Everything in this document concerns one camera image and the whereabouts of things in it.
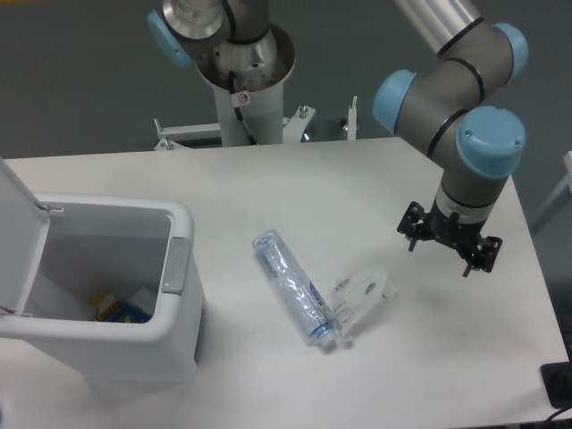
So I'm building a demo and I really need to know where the white paper in trash can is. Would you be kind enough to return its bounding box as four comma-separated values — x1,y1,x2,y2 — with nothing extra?
128,287,156,316

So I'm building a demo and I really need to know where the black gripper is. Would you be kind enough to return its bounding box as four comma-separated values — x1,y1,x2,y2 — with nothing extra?
397,201,502,277

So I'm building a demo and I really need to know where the colourful box in trash can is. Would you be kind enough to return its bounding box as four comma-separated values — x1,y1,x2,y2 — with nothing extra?
88,292,151,324

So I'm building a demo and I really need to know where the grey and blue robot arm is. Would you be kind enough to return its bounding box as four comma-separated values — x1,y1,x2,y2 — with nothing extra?
147,1,528,273

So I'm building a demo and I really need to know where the white metal base frame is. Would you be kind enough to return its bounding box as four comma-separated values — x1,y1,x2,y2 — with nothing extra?
153,96,361,152

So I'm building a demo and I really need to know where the white frame at right edge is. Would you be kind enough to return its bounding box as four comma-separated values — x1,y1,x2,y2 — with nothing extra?
529,151,571,236

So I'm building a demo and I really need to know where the clear plastic packet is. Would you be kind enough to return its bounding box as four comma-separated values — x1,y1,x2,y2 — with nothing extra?
332,265,398,348

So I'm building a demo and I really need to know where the white trash can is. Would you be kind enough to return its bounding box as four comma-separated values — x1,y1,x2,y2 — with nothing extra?
1,194,206,383

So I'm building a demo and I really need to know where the black device at table edge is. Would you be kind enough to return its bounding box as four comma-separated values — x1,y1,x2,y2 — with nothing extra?
540,362,571,408

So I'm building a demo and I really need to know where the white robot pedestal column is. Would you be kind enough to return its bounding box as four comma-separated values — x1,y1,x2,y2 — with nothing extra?
198,23,295,147

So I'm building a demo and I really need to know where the clear plastic syringe wrapper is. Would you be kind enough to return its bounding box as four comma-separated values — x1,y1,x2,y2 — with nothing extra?
252,230,338,349

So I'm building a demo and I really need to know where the black cable on pedestal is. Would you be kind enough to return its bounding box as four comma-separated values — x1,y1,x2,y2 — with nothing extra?
227,70,260,147

